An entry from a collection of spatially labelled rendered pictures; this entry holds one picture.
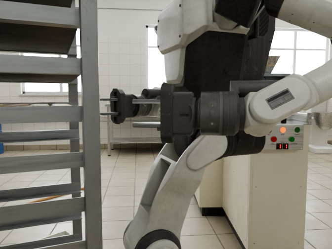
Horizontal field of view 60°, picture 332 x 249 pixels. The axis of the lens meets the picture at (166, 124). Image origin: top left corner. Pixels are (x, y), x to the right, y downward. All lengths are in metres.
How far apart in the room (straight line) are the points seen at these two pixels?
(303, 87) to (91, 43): 0.39
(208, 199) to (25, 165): 2.02
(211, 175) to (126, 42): 3.78
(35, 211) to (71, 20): 0.36
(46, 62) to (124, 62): 5.05
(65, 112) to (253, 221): 1.45
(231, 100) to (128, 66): 5.08
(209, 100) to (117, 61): 5.10
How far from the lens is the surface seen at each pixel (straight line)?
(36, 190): 1.04
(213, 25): 0.77
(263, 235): 1.89
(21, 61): 0.58
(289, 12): 0.70
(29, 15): 0.59
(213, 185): 2.44
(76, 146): 1.01
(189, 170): 0.81
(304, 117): 1.79
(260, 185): 1.77
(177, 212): 0.87
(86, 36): 0.56
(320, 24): 0.69
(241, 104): 0.56
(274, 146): 1.72
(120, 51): 5.64
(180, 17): 0.80
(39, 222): 1.07
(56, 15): 0.59
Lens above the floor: 0.99
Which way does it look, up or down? 5 degrees down
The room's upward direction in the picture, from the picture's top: straight up
